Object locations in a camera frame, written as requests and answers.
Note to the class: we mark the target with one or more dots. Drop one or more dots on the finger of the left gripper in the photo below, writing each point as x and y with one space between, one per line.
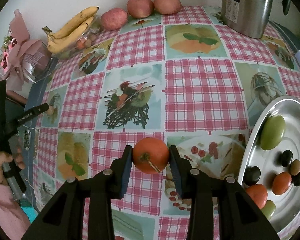
30 114

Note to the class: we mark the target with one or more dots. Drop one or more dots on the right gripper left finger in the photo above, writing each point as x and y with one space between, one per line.
62 216

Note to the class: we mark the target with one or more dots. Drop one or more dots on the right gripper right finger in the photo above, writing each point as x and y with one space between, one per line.
239 216

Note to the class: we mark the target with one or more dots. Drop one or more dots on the dark heart-shaped plum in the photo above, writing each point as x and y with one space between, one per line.
252 175

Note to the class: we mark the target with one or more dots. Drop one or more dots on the brown kiwi fruit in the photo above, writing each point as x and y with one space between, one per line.
295 167

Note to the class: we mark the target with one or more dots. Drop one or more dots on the dark round plum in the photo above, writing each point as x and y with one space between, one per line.
285 158

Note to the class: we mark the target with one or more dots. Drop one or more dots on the orange tangerine with stem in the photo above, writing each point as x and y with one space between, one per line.
150 155

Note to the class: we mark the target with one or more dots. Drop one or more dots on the pink sleeved left forearm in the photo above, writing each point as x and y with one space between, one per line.
13 220

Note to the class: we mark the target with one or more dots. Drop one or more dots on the clear glass jar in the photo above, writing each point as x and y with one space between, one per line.
26 139

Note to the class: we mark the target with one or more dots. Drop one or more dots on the yellow banana bunch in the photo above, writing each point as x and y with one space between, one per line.
70 32

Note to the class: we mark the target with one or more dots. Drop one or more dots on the glass fruit bowl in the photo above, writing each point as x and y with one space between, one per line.
75 43

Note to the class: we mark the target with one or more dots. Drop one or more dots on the round stainless steel plate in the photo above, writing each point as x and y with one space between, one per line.
286 216

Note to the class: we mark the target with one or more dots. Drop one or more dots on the red apple left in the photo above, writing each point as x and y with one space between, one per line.
114 19

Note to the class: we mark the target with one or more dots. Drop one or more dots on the red apple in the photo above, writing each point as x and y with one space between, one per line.
140 8
167 7
114 19

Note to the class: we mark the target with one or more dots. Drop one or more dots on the checkered fruit tablecloth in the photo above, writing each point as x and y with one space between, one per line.
165 104

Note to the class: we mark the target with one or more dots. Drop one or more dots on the red apple middle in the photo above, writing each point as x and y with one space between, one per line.
140 8

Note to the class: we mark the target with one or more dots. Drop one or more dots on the red apple right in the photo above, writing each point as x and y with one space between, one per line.
167 7

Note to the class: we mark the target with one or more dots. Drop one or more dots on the stainless steel thermos jug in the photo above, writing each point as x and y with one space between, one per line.
247 17

